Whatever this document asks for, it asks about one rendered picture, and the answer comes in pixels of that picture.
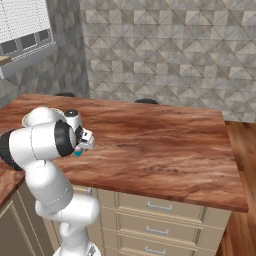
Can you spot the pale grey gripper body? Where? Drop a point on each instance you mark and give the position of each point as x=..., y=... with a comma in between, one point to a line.
x=87, y=144

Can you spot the cream drawer front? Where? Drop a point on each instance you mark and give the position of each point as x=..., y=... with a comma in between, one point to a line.
x=178, y=250
x=181, y=231
x=186, y=208

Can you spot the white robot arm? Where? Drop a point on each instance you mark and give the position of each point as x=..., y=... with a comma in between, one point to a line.
x=46, y=186

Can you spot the window with white blind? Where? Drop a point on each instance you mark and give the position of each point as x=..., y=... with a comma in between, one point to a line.
x=23, y=26

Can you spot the black round stool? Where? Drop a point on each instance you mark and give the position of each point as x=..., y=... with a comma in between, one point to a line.
x=65, y=94
x=146, y=101

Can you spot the beige bowl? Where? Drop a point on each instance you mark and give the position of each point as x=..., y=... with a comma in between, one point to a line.
x=23, y=121

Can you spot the brown wooden board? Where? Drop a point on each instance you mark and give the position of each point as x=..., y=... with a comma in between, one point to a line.
x=4, y=60

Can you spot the beige cupboard door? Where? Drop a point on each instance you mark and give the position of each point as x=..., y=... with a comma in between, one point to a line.
x=20, y=230

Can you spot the teal and pink cupcake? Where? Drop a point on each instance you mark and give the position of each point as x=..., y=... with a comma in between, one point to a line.
x=78, y=153

